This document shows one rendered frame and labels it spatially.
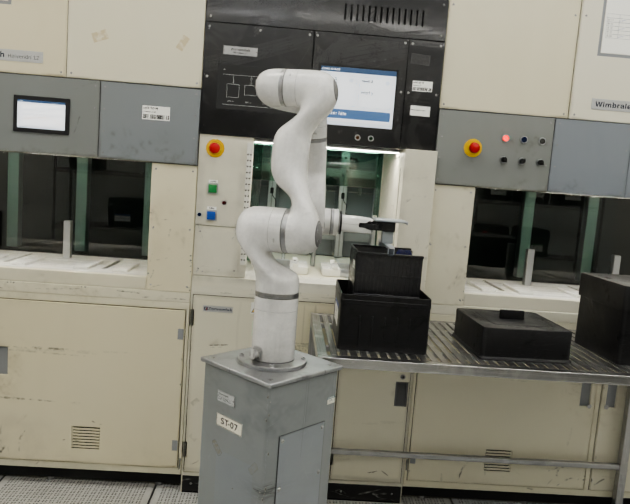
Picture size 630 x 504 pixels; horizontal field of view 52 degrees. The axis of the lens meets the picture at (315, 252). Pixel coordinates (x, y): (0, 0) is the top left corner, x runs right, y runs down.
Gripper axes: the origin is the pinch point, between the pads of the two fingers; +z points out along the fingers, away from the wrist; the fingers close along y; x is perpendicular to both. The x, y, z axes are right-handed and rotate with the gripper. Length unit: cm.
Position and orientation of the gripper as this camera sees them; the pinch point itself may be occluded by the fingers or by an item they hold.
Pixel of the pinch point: (387, 226)
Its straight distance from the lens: 205.7
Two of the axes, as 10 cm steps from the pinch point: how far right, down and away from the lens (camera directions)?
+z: 10.0, 0.7, 0.4
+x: 0.8, -9.9, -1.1
